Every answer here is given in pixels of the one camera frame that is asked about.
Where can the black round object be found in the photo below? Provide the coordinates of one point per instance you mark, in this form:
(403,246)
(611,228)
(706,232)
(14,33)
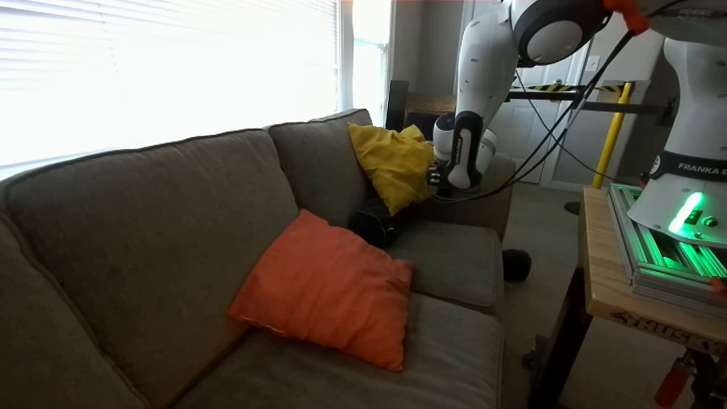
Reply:
(516,265)

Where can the yellow pillow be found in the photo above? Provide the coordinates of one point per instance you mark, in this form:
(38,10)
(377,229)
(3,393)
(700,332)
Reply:
(395,165)

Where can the grey-brown fabric sofa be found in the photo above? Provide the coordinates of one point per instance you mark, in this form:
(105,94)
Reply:
(170,227)

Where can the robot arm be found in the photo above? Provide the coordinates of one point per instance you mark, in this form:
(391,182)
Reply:
(696,85)

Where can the narrow window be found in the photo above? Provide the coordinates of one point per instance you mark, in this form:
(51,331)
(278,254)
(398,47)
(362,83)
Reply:
(370,62)

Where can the red clamp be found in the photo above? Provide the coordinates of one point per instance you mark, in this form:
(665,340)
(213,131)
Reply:
(674,379)

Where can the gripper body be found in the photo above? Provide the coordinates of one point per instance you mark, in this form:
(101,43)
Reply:
(372,224)

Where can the window with white blinds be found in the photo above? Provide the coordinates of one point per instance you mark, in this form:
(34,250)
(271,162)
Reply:
(170,68)

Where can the orange pillow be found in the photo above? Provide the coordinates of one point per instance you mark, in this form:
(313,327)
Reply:
(329,289)

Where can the dark wooden side table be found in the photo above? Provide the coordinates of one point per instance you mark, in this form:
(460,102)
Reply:
(417,105)

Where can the white wall switch plate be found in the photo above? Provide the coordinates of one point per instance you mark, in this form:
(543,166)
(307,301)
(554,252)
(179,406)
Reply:
(592,63)

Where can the yellow and black metal frame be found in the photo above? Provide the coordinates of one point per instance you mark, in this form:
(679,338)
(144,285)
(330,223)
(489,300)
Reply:
(612,136)

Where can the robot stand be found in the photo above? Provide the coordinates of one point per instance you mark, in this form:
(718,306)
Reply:
(605,267)

